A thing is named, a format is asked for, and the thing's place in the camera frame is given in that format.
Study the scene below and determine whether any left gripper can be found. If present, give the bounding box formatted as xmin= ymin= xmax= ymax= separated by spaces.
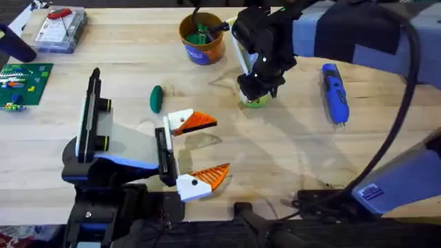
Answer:
xmin=61 ymin=98 xmax=218 ymax=204

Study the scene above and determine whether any dark green vegetable toy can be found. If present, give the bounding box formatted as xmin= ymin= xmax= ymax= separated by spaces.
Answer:
xmin=149 ymin=85 xmax=165 ymax=114

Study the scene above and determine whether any blue electric screwdriver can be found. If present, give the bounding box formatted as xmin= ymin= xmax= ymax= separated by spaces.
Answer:
xmin=320 ymin=63 xmax=351 ymax=130

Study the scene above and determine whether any green disc with holes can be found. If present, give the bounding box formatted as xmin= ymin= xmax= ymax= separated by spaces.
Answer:
xmin=239 ymin=90 xmax=271 ymax=109

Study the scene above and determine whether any orange tub with toys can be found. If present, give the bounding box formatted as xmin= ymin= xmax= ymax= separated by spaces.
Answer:
xmin=178 ymin=11 xmax=231 ymax=66

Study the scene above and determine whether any left wrist upright plate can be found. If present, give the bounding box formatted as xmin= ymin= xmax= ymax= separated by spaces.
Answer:
xmin=76 ymin=67 xmax=104 ymax=163

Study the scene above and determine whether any clear box with red tool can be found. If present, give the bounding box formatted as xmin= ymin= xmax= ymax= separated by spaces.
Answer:
xmin=32 ymin=6 xmax=88 ymax=55

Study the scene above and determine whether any green board with blocks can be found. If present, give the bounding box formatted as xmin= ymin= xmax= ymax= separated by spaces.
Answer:
xmin=0 ymin=62 xmax=54 ymax=113

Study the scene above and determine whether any black rail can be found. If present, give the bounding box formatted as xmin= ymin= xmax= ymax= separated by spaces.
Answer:
xmin=113 ymin=202 xmax=441 ymax=248

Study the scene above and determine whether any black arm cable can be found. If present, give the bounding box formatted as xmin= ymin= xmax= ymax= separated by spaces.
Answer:
xmin=275 ymin=13 xmax=423 ymax=221

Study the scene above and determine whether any dark blue tool handle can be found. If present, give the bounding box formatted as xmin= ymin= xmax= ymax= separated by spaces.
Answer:
xmin=0 ymin=23 xmax=38 ymax=63

